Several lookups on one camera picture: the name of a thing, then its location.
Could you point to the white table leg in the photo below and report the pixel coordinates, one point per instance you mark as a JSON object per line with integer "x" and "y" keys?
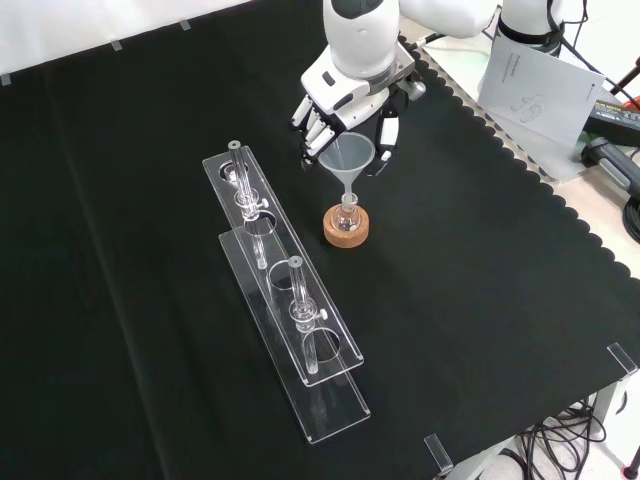
{"x": 610, "y": 410}

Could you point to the glass round-bottom flask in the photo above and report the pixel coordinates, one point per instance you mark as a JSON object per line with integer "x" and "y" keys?
{"x": 345, "y": 220}

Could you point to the white printed booklet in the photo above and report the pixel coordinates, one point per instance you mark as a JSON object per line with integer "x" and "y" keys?
{"x": 540, "y": 95}

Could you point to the black bench cloth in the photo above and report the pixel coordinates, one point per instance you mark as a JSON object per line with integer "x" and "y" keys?
{"x": 100, "y": 250}

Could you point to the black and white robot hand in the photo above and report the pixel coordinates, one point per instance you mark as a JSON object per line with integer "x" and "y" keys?
{"x": 345, "y": 95}

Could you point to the black box with yellow label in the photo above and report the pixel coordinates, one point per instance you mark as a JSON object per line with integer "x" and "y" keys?
{"x": 617, "y": 117}

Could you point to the black and red tripod leg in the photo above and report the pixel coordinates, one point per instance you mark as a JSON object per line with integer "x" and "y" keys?
{"x": 627, "y": 82}

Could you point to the clear cloth clip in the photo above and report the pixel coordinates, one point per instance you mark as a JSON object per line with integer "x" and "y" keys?
{"x": 439, "y": 454}
{"x": 185, "y": 25}
{"x": 622, "y": 359}
{"x": 116, "y": 46}
{"x": 5, "y": 80}

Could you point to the clear acrylic funnel stand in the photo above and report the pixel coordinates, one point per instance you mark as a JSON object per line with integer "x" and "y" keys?
{"x": 295, "y": 345}

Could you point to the clear plastic funnel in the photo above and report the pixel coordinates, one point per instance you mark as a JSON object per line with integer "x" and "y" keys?
{"x": 353, "y": 167}

